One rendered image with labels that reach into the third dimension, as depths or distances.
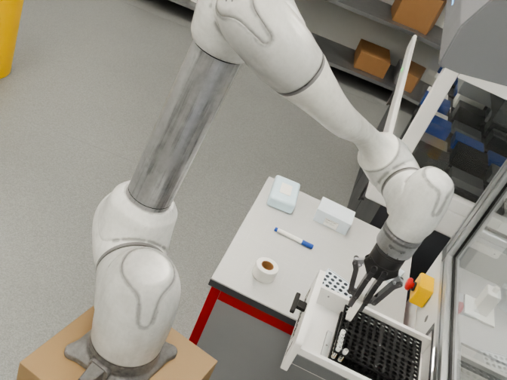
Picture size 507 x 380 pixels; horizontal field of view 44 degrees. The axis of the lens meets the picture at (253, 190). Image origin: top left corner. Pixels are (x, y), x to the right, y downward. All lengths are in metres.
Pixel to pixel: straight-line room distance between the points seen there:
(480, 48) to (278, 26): 1.21
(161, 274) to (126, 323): 0.11
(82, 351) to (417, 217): 0.75
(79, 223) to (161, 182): 1.72
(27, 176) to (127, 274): 2.01
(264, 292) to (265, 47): 1.00
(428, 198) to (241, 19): 0.58
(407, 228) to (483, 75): 0.89
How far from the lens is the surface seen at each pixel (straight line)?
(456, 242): 1.92
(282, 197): 2.13
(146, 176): 1.29
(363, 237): 2.22
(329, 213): 2.15
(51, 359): 1.40
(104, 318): 1.27
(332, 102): 1.07
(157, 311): 1.23
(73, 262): 2.80
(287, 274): 1.91
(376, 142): 1.37
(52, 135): 3.49
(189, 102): 1.19
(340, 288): 1.91
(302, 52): 0.99
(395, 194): 1.36
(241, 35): 0.96
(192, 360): 1.46
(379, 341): 1.67
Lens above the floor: 1.98
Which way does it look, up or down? 34 degrees down
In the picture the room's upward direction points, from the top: 23 degrees clockwise
